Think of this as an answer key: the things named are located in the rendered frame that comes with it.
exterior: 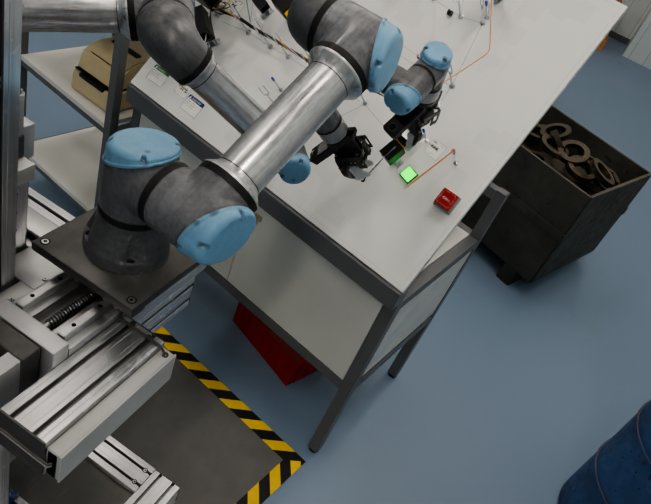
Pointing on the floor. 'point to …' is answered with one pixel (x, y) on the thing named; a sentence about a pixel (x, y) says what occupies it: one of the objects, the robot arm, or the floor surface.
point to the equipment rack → (87, 178)
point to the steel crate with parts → (557, 198)
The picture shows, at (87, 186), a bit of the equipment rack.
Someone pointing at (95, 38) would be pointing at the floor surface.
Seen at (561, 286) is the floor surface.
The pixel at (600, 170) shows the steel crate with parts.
